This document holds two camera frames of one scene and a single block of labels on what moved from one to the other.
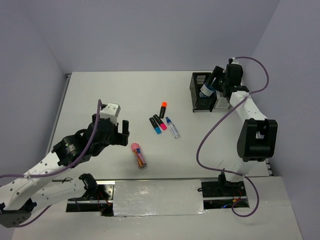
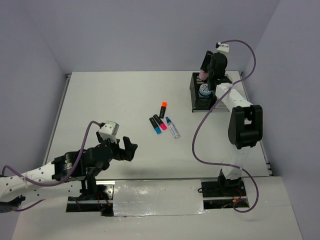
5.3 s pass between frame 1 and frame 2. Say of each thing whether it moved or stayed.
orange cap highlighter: stayed
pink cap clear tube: moved
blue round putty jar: stayed
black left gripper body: moved
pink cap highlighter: stayed
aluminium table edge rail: stayed
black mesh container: stayed
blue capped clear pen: stayed
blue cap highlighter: stayed
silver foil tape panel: stayed
